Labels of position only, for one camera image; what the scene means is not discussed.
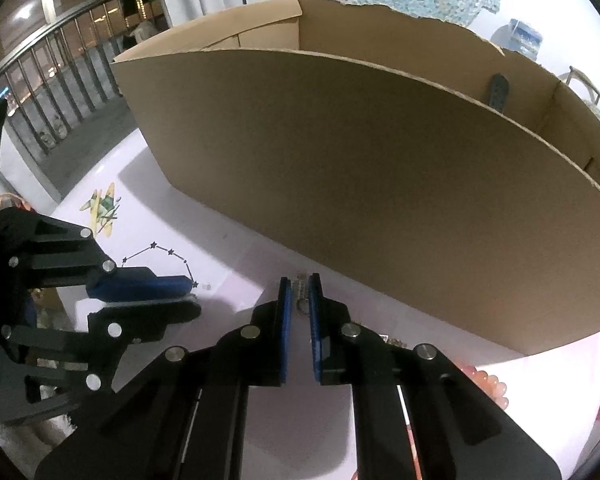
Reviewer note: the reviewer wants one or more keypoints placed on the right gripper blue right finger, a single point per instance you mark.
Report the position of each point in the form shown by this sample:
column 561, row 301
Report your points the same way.
column 315, row 296

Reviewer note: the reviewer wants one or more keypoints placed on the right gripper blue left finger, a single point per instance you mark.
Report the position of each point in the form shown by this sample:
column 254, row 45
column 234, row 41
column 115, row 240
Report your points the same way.
column 284, row 301

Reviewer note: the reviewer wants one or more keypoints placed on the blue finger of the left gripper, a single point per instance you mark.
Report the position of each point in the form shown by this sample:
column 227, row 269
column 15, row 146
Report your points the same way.
column 138, row 284
column 141, row 322

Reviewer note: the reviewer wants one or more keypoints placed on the gold leaf brooch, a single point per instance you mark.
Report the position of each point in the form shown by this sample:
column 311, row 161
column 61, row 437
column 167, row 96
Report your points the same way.
column 393, row 342

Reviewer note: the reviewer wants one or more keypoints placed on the brown cardboard box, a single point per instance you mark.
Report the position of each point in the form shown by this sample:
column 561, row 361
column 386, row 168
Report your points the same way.
column 361, row 138

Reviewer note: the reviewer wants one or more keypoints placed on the metal balcony railing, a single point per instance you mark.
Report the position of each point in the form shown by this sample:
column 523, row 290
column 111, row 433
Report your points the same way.
column 64, row 105

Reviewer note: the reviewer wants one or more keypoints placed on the black smartwatch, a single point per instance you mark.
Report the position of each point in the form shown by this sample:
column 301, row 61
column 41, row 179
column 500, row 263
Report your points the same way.
column 498, row 92

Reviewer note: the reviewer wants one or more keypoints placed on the wooden chair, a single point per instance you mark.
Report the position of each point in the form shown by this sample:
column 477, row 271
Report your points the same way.
column 574, row 74

